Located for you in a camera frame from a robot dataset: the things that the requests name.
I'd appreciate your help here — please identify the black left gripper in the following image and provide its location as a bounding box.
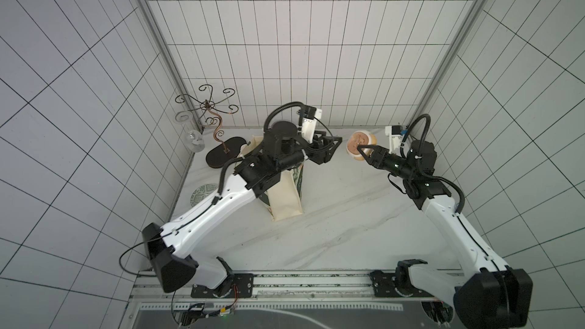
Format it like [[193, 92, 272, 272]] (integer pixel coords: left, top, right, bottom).
[[279, 130, 343, 170]]

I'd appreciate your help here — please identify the orange rounded alarm clock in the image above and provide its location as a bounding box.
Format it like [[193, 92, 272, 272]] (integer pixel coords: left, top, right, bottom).
[[346, 130, 377, 161]]

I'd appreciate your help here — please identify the cream canvas floral tote bag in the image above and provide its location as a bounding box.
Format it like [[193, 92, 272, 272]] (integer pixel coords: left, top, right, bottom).
[[258, 164, 304, 222]]

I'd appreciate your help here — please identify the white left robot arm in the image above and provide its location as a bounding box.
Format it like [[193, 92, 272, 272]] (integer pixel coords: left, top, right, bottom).
[[142, 121, 342, 296]]

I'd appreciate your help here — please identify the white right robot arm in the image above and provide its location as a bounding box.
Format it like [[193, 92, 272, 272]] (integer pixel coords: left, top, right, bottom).
[[357, 140, 533, 328]]

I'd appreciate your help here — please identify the metal jewelry tree stand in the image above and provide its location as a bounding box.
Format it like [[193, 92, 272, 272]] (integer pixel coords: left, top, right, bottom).
[[175, 84, 248, 169]]

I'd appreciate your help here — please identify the green patterned coaster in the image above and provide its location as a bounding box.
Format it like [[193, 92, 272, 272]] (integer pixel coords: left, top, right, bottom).
[[190, 184, 219, 207]]

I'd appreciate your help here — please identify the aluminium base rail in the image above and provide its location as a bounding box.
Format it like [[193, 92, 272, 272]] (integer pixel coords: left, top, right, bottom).
[[130, 270, 439, 311]]

